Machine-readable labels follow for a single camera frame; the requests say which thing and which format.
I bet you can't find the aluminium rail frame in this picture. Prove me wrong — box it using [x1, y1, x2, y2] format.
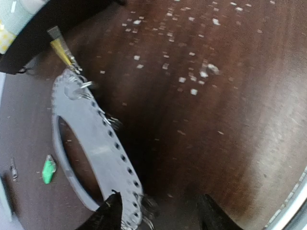
[264, 170, 307, 230]

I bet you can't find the grey striped bowl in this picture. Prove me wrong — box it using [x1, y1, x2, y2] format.
[0, 0, 48, 35]

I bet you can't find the black key holder strap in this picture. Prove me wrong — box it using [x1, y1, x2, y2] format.
[51, 68, 159, 228]

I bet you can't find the black wire dish rack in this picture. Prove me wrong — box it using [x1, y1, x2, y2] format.
[0, 0, 112, 75]

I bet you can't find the black tagged silver key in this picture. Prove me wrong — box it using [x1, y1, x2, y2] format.
[10, 158, 18, 181]

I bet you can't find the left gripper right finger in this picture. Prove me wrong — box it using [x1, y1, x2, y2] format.
[197, 194, 242, 230]

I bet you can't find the green tagged key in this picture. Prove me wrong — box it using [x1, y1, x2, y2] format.
[42, 154, 57, 184]

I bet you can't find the yellow dotted bowl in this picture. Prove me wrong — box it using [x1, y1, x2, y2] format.
[0, 20, 17, 55]

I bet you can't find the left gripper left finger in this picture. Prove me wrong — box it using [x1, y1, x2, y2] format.
[77, 190, 122, 230]

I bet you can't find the yellow tagged key bunch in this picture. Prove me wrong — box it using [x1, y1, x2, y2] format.
[47, 26, 83, 74]

